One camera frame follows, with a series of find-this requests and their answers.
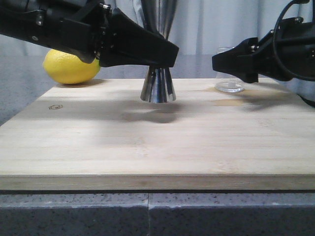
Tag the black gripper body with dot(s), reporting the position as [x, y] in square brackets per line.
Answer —
[71, 26]
[290, 53]

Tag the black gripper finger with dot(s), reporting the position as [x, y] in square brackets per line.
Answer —
[126, 43]

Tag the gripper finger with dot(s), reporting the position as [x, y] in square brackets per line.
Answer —
[238, 61]

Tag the glass beaker with liquid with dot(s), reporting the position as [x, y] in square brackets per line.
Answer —
[228, 83]

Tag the steel double jigger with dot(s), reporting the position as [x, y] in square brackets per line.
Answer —
[158, 16]

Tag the yellow lemon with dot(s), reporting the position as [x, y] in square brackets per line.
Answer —
[68, 69]

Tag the grey curtain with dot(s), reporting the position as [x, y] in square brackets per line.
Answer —
[199, 26]

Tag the light wooden cutting board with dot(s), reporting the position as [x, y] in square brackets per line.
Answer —
[101, 136]

